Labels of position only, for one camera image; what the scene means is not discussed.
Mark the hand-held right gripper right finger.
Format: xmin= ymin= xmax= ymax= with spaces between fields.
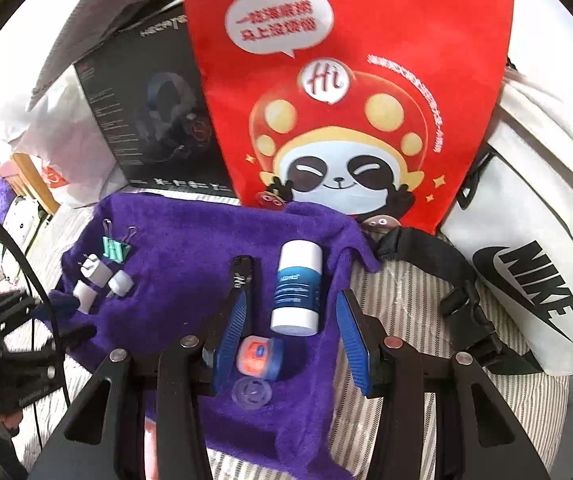
xmin=335 ymin=289 xmax=552 ymax=480

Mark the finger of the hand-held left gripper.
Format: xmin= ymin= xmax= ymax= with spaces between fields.
xmin=0 ymin=324 xmax=98 ymax=386
xmin=0 ymin=289 xmax=81 ymax=346

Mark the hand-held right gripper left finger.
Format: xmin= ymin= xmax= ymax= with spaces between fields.
xmin=29 ymin=287 xmax=254 ymax=480

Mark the small blue lidded balm jar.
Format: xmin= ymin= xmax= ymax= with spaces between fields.
xmin=236 ymin=336 xmax=284 ymax=381

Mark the white cube charger plug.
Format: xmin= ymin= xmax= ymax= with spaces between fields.
xmin=79 ymin=254 xmax=113 ymax=288

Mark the black tube white script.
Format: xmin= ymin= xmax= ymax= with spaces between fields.
xmin=229 ymin=255 xmax=256 ymax=311

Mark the white rounded charger adapter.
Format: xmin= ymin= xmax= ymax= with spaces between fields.
xmin=106 ymin=272 xmax=134 ymax=298

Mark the clear round plastic cap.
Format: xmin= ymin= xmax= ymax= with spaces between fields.
xmin=230 ymin=377 xmax=273 ymax=411

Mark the white and blue stick bottle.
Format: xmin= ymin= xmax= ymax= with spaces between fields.
xmin=270 ymin=240 xmax=324 ymax=337

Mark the teal binder clip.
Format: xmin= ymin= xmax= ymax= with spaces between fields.
xmin=100 ymin=219 xmax=138 ymax=265

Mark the purple towel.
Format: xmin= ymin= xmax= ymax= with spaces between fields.
xmin=46 ymin=192 xmax=382 ymax=480

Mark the white plush toy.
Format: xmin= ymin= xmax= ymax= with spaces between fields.
xmin=1 ymin=197 xmax=42 ymax=256

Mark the wooden furniture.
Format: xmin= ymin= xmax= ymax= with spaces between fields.
xmin=0 ymin=152 xmax=62 ymax=216

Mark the white plastic bag red logo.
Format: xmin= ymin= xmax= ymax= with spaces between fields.
xmin=11 ymin=75 xmax=132 ymax=208

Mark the black headset box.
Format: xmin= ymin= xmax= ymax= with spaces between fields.
xmin=74 ymin=0 xmax=240 ymax=198

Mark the white waist bag black logo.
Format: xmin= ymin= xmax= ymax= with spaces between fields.
xmin=439 ymin=60 xmax=573 ymax=378

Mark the red panda print bag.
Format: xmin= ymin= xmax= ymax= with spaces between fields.
xmin=174 ymin=0 xmax=517 ymax=236

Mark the black cable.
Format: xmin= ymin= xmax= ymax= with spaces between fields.
xmin=0 ymin=200 xmax=73 ymax=406

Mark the black strap with buckle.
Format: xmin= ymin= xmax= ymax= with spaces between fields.
xmin=373 ymin=225 xmax=542 ymax=376

